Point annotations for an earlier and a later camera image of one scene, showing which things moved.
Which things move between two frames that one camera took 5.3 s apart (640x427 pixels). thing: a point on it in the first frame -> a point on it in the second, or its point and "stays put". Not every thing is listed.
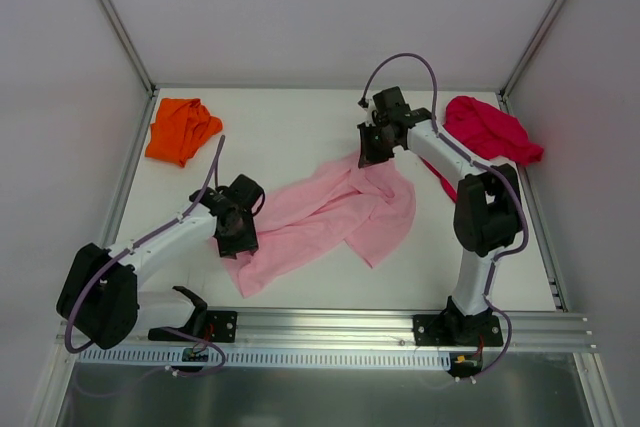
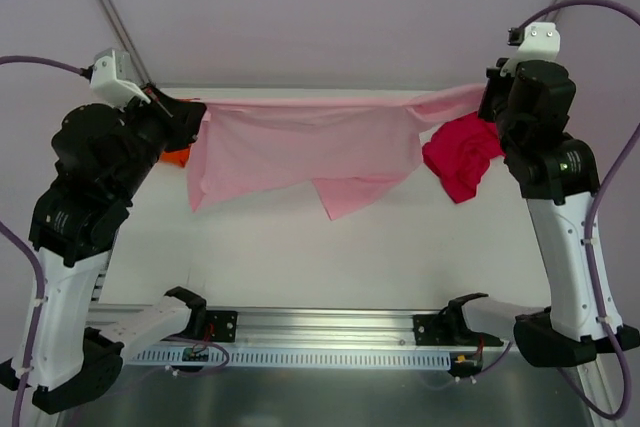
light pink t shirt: x=371 y=208 -> x=337 y=144
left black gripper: x=236 y=238 -> x=181 y=120
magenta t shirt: x=483 y=132 stays put
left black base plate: x=221 y=326 stays put
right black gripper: x=375 y=143 -> x=491 y=100
